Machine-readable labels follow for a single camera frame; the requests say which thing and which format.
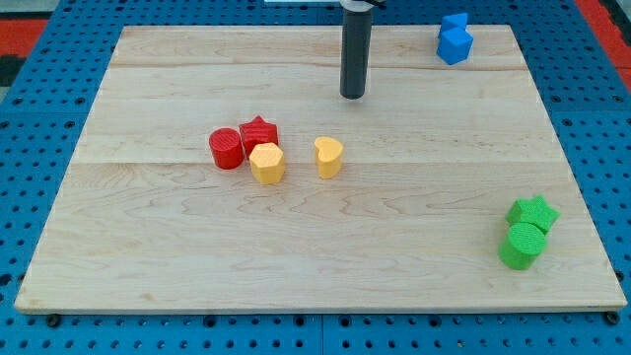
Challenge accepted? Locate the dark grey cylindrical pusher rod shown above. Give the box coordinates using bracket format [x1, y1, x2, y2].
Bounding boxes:
[339, 0, 374, 100]

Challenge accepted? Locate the yellow heart block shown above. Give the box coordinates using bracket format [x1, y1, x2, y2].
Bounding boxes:
[315, 136, 344, 179]

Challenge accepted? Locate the red star block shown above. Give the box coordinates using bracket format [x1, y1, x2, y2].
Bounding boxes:
[239, 115, 279, 158]

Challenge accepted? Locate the green star block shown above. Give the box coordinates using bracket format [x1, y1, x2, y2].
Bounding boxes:
[505, 195, 561, 235]

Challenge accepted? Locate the blue cube block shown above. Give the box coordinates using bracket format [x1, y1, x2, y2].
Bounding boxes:
[437, 28, 473, 65]

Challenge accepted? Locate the blue triangular block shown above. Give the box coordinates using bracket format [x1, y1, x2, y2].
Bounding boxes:
[439, 13, 468, 36]

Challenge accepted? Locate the yellow hexagon block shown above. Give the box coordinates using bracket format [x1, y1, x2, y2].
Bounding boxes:
[249, 143, 285, 184]

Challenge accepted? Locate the red cylinder block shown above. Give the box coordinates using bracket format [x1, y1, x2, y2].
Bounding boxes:
[209, 128, 244, 170]

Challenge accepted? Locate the light wooden board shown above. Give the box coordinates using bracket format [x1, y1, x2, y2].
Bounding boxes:
[15, 25, 627, 315]

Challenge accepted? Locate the green cylinder block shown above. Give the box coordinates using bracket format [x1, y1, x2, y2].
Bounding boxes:
[497, 222, 547, 270]

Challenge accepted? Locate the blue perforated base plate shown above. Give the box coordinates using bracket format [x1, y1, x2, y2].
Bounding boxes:
[1, 0, 630, 354]

